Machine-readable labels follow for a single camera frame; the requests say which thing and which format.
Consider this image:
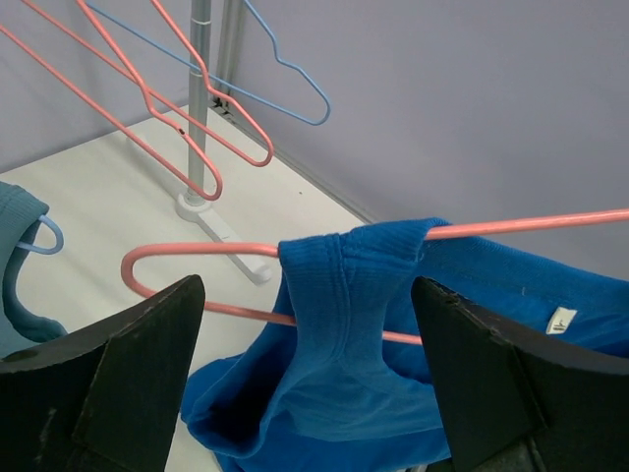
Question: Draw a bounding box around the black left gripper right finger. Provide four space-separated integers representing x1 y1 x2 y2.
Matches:
411 278 628 471

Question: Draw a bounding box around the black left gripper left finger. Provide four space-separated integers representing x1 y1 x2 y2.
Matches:
1 275 205 471

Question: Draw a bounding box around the blue hanger of teal top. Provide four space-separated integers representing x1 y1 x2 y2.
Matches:
16 213 65 256

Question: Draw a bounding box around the royal blue tank top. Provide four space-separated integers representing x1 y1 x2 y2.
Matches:
180 216 629 472

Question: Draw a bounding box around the teal tank top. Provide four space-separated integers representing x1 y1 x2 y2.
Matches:
0 180 69 360

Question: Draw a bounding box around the pink hanger of green top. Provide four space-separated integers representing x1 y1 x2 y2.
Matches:
0 0 224 202

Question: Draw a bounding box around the white clothes rack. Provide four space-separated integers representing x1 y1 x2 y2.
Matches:
176 0 272 285

